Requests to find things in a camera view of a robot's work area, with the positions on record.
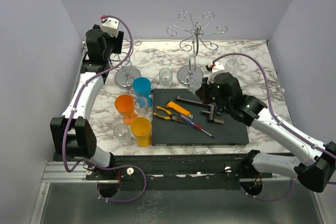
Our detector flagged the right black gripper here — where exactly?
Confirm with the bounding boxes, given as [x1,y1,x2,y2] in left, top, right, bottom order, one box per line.
[196,75,232,111]

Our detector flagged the clear stemless wine glass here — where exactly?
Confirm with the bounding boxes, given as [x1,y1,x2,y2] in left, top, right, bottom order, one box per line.
[186,76,202,94]

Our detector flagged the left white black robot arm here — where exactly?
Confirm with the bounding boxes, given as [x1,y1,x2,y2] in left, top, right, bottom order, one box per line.
[50,22,124,179]

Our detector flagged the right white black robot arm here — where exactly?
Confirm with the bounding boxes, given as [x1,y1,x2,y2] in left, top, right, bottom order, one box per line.
[195,72,335,193]

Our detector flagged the tall chrome wine glass rack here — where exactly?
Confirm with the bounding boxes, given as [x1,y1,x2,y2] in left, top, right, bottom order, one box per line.
[166,12,228,89]

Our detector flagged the small clear wine glass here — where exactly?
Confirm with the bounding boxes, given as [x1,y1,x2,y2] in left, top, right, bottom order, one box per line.
[134,97,149,116]

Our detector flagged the red blue screwdriver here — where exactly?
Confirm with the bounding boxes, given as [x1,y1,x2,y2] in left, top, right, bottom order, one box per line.
[179,114,215,138]

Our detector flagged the dark grey tray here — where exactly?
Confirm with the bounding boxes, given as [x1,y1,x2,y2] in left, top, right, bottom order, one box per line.
[152,89,249,146]

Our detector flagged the yellow utility knife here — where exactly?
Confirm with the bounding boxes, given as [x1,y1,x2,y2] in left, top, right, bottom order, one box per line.
[165,101,193,119]

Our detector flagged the blue plastic goblet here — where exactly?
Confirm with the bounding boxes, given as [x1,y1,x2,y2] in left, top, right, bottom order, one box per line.
[132,77,153,107]

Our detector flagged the orange plastic goblet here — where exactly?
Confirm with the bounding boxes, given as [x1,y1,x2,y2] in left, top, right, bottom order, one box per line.
[114,94,138,125]

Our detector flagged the clear tumbler centre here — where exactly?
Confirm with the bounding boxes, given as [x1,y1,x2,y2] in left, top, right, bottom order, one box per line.
[159,68,173,87]

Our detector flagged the clear glass near front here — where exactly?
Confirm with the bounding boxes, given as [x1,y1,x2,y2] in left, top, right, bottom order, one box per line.
[113,123,132,144]

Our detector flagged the yellow plastic cup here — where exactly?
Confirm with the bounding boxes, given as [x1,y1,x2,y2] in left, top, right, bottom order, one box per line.
[130,117,152,147]

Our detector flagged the long black metal bracket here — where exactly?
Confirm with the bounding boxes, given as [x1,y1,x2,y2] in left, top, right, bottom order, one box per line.
[175,95,225,124]

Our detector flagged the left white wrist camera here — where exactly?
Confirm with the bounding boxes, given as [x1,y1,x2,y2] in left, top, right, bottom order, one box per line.
[101,16,120,38]

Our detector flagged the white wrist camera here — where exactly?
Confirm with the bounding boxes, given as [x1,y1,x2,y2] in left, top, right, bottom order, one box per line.
[101,16,120,38]
[206,61,225,73]

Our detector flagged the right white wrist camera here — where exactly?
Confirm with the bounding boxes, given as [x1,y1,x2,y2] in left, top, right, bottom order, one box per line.
[206,61,225,73]

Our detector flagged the small chrome wire rack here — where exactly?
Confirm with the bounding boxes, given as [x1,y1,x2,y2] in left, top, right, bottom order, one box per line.
[110,38,142,90]

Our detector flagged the yellow handled pliers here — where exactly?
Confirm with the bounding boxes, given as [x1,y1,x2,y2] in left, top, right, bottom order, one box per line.
[153,106,186,124]

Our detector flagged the aluminium frame rail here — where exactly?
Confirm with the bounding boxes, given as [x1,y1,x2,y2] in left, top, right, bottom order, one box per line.
[41,158,320,183]

